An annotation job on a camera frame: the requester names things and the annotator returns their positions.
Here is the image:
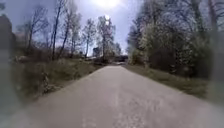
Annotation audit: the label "grey asphalt path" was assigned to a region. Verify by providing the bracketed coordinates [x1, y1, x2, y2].
[0, 65, 224, 128]

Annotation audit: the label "row of trees and bushes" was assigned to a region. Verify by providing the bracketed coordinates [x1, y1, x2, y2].
[126, 0, 224, 79]

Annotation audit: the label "grass verge along trees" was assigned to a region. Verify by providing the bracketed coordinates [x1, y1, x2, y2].
[122, 63, 214, 100]

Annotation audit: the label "distant bridge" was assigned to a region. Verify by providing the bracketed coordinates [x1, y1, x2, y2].
[113, 55, 129, 63]

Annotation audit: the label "grass verge with dry leaves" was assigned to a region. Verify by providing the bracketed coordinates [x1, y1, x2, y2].
[11, 58, 105, 101]

